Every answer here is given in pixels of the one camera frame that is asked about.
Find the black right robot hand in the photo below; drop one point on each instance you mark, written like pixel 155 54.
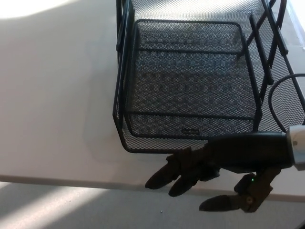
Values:
pixel 243 152

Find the large black mesh drawer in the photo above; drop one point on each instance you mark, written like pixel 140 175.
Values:
pixel 152 144

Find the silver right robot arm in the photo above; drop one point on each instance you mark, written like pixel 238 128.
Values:
pixel 297 145

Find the small black mesh tray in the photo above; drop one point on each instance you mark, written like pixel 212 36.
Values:
pixel 188 90

